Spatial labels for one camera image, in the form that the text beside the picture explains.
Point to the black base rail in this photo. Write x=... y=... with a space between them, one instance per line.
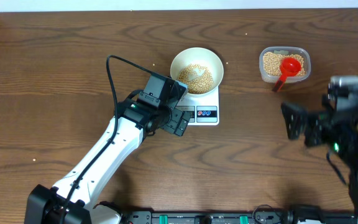
x=146 y=217

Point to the red measuring scoop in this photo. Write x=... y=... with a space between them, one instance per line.
x=289 y=67

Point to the clear plastic container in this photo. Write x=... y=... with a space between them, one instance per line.
x=286 y=51

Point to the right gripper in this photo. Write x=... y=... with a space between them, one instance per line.
x=318 y=121

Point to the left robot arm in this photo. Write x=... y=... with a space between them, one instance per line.
x=73 y=199

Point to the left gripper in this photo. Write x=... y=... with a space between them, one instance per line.
x=175 y=119

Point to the white digital kitchen scale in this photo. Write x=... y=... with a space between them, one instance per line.
x=204 y=109

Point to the soybeans in bowl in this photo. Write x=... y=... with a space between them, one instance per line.
x=198 y=78

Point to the soybeans in container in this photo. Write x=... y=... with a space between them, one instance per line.
x=272 y=62

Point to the cream bowl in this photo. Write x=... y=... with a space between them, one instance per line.
x=201 y=56

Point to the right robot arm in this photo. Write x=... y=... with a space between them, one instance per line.
x=346 y=148

